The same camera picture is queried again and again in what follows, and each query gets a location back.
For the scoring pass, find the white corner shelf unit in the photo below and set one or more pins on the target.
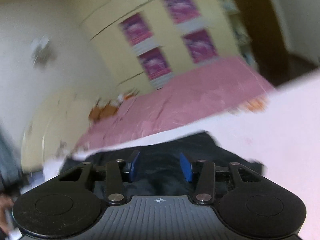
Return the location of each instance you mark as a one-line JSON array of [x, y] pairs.
[[242, 38]]

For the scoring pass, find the black puffer jacket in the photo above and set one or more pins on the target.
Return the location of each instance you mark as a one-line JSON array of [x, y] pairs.
[[159, 172]]

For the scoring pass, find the cream wardrobe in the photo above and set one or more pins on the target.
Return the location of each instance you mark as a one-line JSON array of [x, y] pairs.
[[100, 19]]

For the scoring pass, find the pink bed cover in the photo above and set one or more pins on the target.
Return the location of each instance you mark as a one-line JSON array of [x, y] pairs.
[[211, 89]]

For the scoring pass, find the cream bed headboard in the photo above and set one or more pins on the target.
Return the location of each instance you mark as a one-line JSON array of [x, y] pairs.
[[57, 125]]

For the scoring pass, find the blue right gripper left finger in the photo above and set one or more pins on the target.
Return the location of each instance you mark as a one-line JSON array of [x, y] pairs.
[[132, 165]]

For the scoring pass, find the purple poster upper right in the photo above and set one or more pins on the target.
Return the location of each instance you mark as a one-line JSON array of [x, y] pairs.
[[181, 11]]

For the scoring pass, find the person's left hand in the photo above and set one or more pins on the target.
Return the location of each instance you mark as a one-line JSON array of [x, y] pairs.
[[5, 204]]

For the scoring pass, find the purple poster lower right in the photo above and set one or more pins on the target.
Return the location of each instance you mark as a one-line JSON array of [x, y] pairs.
[[200, 46]]

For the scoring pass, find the wall lamp sconce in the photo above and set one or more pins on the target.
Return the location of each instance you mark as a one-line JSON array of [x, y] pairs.
[[42, 51]]

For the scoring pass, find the purple poster upper left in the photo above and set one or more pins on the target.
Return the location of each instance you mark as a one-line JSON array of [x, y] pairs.
[[135, 29]]

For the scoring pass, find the white floral bed sheet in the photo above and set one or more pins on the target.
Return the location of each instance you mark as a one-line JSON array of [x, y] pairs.
[[284, 137]]

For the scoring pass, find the grey blue curtain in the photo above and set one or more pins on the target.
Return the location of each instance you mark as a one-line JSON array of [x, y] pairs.
[[11, 172]]

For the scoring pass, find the purple poster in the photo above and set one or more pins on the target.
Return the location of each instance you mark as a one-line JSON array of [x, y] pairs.
[[200, 46], [135, 29], [154, 63], [181, 11]]

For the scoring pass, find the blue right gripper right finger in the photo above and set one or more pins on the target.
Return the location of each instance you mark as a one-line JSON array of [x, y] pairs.
[[186, 164]]

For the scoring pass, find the purple poster lower left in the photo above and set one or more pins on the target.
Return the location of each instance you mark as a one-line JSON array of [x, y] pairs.
[[154, 63]]

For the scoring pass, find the brown wooden door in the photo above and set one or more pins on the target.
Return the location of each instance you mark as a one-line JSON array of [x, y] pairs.
[[275, 62]]

